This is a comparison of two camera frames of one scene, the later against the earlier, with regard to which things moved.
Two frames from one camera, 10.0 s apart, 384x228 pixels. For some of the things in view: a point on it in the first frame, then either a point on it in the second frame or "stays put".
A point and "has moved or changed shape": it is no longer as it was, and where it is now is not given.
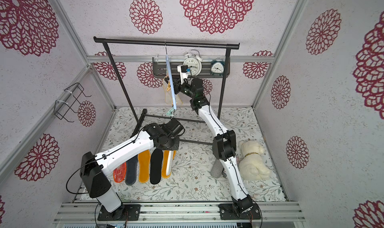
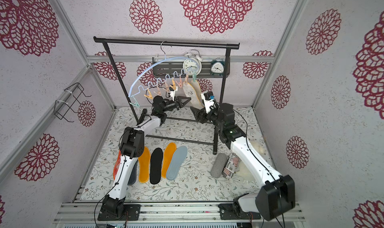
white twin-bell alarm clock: (193, 60) stays put
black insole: (156, 160) stays put
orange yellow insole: (143, 162) stays put
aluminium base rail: (271, 211) stays put
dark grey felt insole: (130, 175) stays put
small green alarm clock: (217, 67) stays put
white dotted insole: (170, 162) has moved or changed shape
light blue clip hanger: (172, 112) has moved or changed shape
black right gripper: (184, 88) -> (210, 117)
